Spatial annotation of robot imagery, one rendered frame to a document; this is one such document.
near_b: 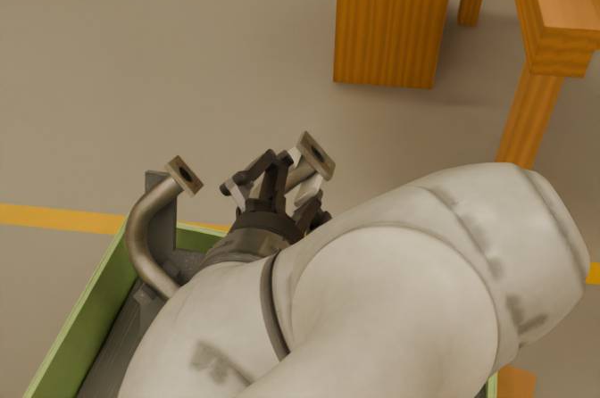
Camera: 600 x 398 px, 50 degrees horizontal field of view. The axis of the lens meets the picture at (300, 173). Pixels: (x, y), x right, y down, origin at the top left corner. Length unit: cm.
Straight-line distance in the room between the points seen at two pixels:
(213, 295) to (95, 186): 217
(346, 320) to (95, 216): 221
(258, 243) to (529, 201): 23
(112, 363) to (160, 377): 72
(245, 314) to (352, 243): 10
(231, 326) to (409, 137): 232
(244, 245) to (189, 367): 14
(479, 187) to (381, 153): 226
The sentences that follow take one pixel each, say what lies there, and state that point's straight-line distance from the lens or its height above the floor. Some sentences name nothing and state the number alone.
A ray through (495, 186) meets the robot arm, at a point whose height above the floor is 155.
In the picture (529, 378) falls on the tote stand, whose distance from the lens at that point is 118.
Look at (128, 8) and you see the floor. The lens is 353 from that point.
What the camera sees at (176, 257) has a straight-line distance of 97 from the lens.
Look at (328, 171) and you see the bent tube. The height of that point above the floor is 127.
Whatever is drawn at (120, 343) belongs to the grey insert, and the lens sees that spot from 112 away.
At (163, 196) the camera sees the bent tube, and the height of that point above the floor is 115.
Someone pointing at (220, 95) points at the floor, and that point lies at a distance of 286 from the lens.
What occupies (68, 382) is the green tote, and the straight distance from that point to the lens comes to 107.
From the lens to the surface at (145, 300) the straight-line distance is 95.
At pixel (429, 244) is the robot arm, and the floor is 155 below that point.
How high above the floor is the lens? 179
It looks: 46 degrees down
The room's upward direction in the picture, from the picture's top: straight up
